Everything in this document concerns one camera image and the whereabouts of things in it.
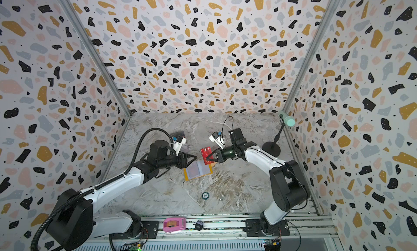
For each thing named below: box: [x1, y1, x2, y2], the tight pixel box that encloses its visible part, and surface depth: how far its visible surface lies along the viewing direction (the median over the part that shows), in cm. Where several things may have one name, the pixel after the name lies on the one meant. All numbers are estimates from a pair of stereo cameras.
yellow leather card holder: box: [183, 160, 218, 181], surface depth 94 cm
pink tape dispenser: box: [162, 217, 187, 232], surface depth 74 cm
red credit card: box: [200, 146, 215, 166], surface depth 83 cm
